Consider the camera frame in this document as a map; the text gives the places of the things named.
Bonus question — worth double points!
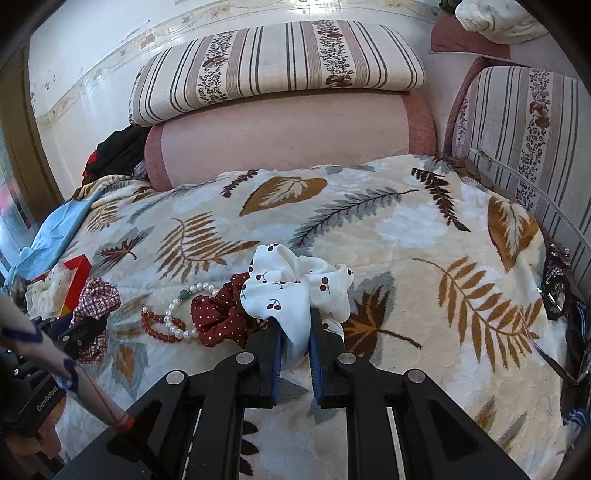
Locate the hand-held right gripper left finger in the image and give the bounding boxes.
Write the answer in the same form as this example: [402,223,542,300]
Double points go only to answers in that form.
[55,318,282,480]

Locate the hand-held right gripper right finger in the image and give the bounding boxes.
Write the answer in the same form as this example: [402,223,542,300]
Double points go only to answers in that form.
[308,307,532,480]

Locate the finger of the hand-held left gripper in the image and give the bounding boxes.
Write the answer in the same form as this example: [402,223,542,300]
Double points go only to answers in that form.
[55,316,109,363]

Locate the red plaid scrunchie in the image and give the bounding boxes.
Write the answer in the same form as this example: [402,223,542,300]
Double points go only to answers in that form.
[71,277,122,363]

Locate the red bead bracelet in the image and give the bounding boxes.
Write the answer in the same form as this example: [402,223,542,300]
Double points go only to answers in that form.
[141,305,185,343]

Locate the red shallow box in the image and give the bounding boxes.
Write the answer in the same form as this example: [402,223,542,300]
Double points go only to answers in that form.
[28,254,93,319]

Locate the white cherry print scrunchie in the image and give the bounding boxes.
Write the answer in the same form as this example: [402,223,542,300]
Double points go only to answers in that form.
[240,243,354,370]

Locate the dark red polka dot scrunchie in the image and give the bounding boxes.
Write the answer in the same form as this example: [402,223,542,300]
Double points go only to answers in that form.
[190,272,264,348]

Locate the white pearl bracelet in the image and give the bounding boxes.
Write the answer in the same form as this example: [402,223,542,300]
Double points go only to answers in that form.
[164,282,221,342]

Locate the person's left forearm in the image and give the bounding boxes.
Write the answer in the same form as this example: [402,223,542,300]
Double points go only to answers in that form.
[0,292,136,433]

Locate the cream dotted scrunchie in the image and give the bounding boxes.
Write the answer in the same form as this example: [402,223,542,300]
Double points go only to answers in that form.
[27,265,72,319]

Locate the light blue cloth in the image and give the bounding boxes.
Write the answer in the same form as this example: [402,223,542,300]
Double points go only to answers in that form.
[9,187,105,289]

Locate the red clothing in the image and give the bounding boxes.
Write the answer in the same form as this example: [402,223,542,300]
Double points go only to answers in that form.
[82,150,107,185]

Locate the black clothing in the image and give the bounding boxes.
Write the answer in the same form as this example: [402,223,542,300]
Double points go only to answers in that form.
[95,124,151,178]

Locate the pink bolster pillow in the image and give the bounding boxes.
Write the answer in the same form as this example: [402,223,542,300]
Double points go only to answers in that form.
[144,90,438,192]

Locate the dark sunglasses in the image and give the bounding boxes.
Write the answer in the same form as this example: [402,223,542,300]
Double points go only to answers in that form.
[531,295,591,384]

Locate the blue white striped item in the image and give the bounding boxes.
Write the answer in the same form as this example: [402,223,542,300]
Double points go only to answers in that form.
[561,406,589,430]

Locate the long striped floral cushion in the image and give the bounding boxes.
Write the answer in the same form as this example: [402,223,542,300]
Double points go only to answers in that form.
[128,21,426,127]

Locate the striped floral side cushion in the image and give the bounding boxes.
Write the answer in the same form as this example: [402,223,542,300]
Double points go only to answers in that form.
[443,58,591,278]

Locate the white crumpled cloth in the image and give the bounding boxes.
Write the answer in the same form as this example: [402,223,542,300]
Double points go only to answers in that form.
[455,0,548,46]

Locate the wooden door frame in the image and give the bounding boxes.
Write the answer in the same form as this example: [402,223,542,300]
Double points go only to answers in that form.
[0,51,65,259]

